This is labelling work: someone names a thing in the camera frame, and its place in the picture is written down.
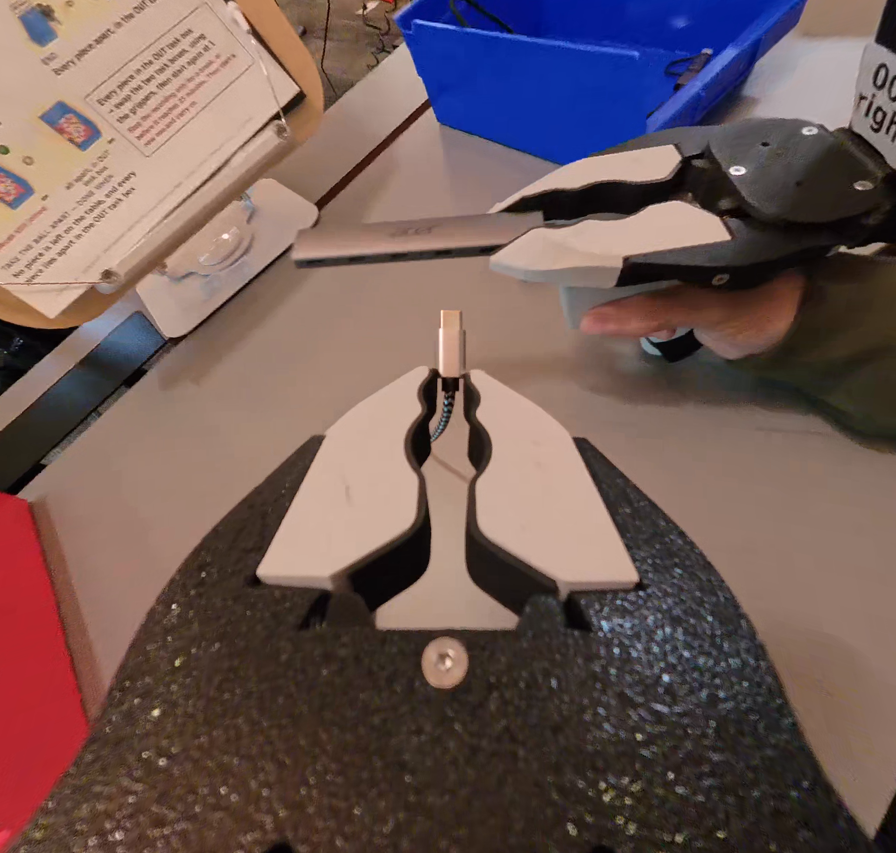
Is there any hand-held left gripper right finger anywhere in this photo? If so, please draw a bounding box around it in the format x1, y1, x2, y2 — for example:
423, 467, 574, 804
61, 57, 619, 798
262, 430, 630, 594
462, 369, 641, 617

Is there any grey usb hub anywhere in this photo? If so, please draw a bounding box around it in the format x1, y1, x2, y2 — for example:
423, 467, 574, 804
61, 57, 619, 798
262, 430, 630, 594
290, 210, 546, 269

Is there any printed instruction sheet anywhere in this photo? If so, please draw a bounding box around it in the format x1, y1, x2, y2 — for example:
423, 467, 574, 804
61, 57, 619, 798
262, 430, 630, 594
0, 0, 303, 302

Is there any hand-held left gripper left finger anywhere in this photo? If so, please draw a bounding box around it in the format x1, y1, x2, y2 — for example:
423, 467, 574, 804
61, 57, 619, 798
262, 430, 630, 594
254, 365, 438, 615

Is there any red plastic bin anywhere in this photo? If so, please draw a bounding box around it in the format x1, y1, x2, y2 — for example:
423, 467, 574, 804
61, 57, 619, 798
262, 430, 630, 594
0, 492, 92, 853

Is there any instruction sheet on stand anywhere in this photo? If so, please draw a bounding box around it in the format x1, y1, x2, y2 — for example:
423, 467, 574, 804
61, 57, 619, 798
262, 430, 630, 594
0, 0, 326, 329

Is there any blue plastic bin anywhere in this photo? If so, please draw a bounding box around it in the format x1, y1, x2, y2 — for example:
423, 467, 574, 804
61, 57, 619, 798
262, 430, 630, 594
394, 0, 821, 166

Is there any silver stand base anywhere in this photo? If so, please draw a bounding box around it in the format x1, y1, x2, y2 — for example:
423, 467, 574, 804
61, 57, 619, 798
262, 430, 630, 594
135, 180, 319, 339

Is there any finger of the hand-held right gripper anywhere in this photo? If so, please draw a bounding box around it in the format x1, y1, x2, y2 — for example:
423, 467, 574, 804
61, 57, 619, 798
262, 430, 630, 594
489, 200, 735, 287
489, 142, 692, 223

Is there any braided usb-c cable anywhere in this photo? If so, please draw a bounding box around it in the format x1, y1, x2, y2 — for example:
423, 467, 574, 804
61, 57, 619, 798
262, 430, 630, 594
428, 309, 467, 446

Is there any black floor cable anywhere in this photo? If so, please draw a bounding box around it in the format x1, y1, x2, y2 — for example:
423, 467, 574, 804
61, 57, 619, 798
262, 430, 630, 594
308, 0, 334, 91

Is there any person's right hand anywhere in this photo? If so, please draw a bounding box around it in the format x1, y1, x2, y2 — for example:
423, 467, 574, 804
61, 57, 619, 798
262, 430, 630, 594
581, 272, 806, 363

